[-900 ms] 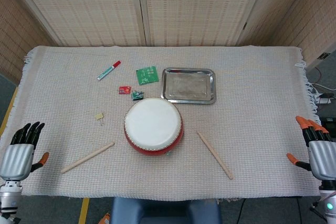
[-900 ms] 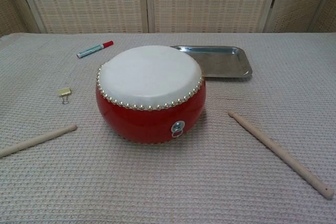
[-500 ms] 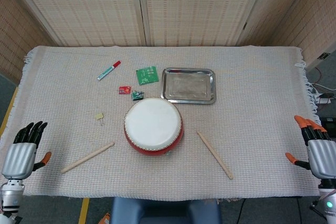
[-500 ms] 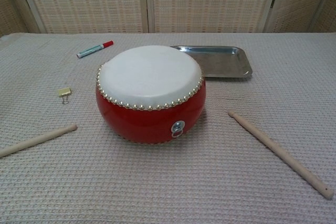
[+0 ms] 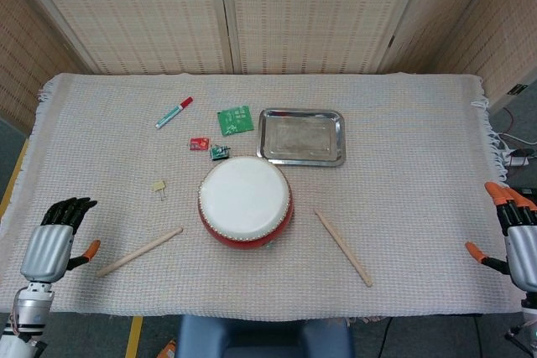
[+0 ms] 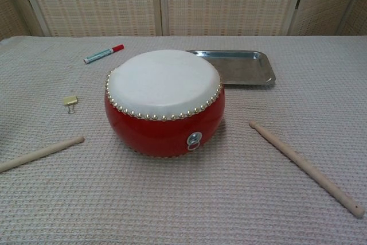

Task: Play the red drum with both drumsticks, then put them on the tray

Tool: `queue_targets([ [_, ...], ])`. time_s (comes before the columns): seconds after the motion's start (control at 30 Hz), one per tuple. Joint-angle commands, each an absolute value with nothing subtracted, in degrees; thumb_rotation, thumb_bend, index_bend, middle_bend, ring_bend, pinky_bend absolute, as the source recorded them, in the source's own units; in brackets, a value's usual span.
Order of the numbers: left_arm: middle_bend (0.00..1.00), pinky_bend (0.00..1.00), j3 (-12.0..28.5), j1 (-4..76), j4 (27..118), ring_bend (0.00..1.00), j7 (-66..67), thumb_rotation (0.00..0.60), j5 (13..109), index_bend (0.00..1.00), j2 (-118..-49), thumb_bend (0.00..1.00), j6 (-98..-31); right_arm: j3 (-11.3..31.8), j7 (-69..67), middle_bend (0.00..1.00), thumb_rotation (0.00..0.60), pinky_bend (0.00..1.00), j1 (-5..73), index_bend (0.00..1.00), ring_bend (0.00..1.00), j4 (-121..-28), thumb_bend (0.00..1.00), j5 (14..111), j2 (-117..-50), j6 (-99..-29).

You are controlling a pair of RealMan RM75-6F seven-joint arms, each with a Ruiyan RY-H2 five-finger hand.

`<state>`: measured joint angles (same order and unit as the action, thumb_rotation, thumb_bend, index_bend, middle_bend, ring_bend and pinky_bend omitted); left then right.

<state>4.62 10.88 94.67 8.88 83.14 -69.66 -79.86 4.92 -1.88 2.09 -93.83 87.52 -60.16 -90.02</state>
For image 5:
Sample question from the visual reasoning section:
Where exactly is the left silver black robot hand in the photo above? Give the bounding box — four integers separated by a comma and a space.
19, 196, 102, 283

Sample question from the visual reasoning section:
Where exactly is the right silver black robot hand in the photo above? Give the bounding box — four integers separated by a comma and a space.
464, 181, 537, 292

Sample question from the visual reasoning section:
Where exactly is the wooden drumstick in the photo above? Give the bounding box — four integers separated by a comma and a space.
95, 226, 185, 278
314, 208, 373, 288

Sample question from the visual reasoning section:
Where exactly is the red drum with white skin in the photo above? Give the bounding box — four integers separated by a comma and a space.
197, 155, 295, 252

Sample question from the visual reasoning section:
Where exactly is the black box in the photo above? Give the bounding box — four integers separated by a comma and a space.
514, 185, 537, 209

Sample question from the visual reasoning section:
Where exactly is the white power strip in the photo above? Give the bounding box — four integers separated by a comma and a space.
501, 150, 532, 167

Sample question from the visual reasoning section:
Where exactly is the beige woven tablecloth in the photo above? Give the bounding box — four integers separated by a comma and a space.
0, 72, 534, 322

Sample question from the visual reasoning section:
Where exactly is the marker pen with red cap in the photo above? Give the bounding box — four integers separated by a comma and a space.
154, 96, 195, 130

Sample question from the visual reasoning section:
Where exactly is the small green module board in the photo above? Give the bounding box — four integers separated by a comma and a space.
209, 144, 232, 162

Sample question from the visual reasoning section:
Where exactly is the large green circuit board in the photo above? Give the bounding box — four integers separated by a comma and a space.
216, 104, 256, 137

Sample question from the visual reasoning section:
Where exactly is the rectangular stainless steel tray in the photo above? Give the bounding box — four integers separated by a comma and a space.
256, 107, 347, 168

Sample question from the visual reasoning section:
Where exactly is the woven bamboo folding screen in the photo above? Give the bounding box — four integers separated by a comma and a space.
0, 0, 537, 124

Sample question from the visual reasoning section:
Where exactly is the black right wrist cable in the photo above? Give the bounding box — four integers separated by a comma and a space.
504, 324, 534, 353

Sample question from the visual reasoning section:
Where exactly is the thin red cable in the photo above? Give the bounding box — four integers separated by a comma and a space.
501, 106, 519, 135

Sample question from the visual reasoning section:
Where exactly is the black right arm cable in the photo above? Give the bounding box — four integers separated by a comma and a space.
377, 316, 395, 358

